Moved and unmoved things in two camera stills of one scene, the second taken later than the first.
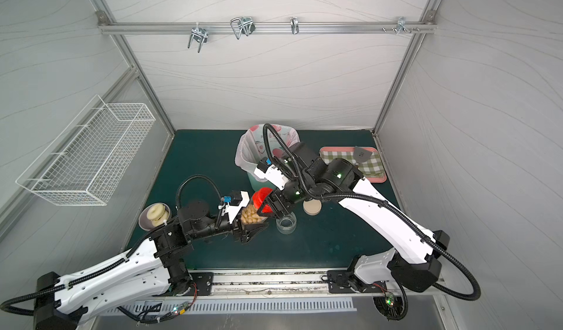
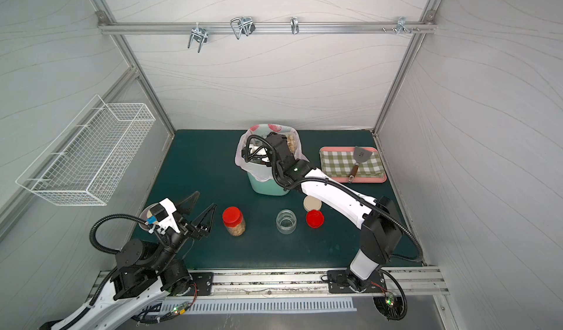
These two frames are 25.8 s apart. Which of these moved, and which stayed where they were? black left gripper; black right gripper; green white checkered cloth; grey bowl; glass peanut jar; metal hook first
Moved: black left gripper; black right gripper
Stayed: grey bowl; metal hook first; glass peanut jar; green white checkered cloth
